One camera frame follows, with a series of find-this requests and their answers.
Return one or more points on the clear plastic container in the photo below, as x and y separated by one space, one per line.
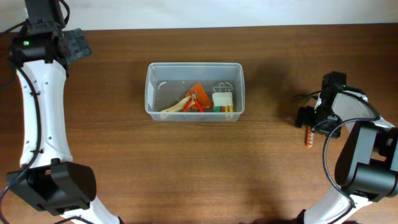
209 74

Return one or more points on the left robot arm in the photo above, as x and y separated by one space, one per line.
48 179

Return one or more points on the orange scraper wooden handle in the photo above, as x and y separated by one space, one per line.
173 96

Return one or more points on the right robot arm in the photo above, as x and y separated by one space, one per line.
366 169

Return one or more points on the orange handled pliers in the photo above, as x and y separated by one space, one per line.
193 101

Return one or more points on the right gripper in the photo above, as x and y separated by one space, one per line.
303 117

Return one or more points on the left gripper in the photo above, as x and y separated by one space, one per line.
78 45

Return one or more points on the clear pack coloured wall plugs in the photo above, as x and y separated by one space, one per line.
222 97

